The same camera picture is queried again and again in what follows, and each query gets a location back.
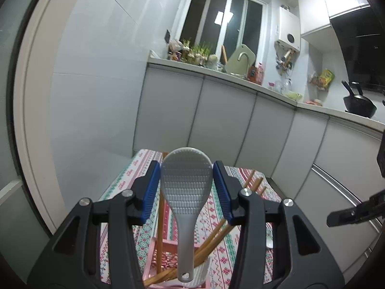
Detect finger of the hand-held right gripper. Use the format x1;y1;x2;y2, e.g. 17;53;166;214
327;188;385;228

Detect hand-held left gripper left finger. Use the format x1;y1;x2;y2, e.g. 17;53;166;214
27;160;161;289

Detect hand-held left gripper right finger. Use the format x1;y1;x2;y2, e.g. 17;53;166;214
213;160;345;289

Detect white textured rice paddle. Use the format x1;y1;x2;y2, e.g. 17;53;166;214
160;147;212;283

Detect pink perforated utensil basket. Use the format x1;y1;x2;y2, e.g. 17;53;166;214
141;236;211;289

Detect hanging kitchen utensils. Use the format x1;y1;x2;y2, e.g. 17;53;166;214
274;47;294;76

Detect red green patterned tablecloth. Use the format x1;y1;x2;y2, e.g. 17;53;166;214
98;149;283;286

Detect black wok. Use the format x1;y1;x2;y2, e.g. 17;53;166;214
341;80;378;119

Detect grey lower kitchen cabinets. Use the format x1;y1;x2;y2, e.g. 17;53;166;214
132;63;385;277

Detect yellow snack bag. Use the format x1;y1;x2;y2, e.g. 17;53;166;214
310;68;335;91

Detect grey kitchen countertop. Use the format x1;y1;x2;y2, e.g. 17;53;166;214
147;55;385;133

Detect black range hood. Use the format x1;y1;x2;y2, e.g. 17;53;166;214
329;4;385;93

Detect clear glass jars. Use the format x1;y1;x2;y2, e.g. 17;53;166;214
269;78;293;94

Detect red dish soap bottle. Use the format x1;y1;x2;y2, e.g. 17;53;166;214
247;63;265;85

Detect pale green cutting board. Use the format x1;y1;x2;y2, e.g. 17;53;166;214
225;44;257;75

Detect metal sink faucet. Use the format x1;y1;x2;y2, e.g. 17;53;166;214
237;52;251;70

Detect potted green sprouts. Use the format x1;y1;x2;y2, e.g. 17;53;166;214
180;39;212;66

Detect white upper cabinet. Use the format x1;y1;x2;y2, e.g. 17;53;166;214
298;0;371;38

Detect kitchen window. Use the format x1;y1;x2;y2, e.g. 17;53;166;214
179;0;268;70

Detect white door frame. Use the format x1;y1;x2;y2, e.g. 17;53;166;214
13;0;100;238

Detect white wall water heater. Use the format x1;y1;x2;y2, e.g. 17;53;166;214
276;6;301;52

